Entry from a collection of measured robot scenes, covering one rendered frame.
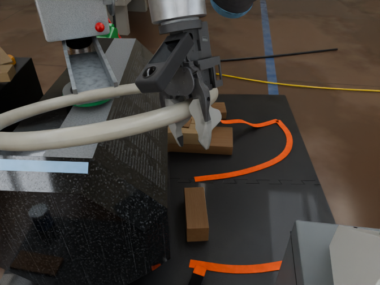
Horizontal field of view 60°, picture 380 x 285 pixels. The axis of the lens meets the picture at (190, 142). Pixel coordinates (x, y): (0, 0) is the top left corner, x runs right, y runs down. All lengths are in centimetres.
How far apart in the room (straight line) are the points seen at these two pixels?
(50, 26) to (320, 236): 105
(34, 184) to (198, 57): 83
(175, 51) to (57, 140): 22
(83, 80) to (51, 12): 27
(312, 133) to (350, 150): 31
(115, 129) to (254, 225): 159
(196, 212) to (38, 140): 143
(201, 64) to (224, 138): 191
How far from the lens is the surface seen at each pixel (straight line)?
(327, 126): 293
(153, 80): 48
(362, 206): 234
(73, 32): 126
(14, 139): 56
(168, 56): 51
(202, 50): 58
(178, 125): 59
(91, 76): 110
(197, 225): 183
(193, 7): 54
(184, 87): 54
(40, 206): 129
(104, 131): 50
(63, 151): 123
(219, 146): 237
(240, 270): 183
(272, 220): 205
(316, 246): 95
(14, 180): 128
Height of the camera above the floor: 159
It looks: 39 degrees down
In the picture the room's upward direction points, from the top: straight up
